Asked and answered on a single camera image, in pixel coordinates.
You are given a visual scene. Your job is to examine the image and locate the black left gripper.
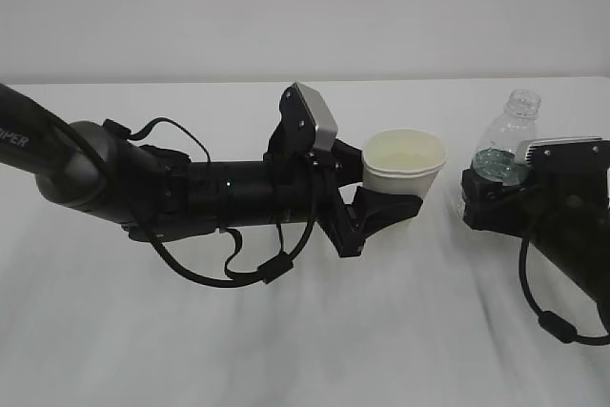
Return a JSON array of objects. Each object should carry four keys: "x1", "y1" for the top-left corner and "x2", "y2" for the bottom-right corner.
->
[{"x1": 264, "y1": 139, "x2": 423, "y2": 258}]

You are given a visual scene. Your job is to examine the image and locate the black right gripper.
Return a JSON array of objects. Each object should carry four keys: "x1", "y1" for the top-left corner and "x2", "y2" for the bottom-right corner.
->
[{"x1": 460, "y1": 159, "x2": 609, "y2": 283}]

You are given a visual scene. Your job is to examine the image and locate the clear plastic water bottle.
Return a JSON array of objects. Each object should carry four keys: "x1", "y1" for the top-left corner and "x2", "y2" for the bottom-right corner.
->
[{"x1": 463, "y1": 89, "x2": 541, "y2": 191}]

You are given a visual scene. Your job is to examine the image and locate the white paper cup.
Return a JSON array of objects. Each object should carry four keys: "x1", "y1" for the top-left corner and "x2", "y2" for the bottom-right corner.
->
[{"x1": 361, "y1": 129, "x2": 448, "y2": 199}]

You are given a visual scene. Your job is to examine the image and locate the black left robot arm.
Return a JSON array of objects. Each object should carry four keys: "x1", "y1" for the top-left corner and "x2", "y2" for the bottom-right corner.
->
[{"x1": 1, "y1": 83, "x2": 422, "y2": 257}]

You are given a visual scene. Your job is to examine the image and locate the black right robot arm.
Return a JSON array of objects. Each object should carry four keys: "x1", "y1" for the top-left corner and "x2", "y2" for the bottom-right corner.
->
[{"x1": 461, "y1": 168, "x2": 609, "y2": 346}]

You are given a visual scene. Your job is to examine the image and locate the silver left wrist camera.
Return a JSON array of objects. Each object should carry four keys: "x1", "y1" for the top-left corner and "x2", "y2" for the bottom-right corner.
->
[{"x1": 268, "y1": 82, "x2": 338, "y2": 157}]

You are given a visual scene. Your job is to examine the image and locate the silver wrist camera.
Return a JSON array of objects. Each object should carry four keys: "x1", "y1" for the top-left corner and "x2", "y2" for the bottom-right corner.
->
[
  {"x1": 268, "y1": 82, "x2": 338, "y2": 157},
  {"x1": 514, "y1": 136, "x2": 609, "y2": 173}
]

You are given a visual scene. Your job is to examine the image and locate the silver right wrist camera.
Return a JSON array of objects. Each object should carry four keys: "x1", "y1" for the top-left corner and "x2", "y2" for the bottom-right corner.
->
[{"x1": 514, "y1": 136, "x2": 609, "y2": 173}]

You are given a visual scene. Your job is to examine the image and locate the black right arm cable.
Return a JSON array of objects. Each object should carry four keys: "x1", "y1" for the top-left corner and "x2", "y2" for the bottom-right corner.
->
[{"x1": 518, "y1": 234, "x2": 610, "y2": 346}]

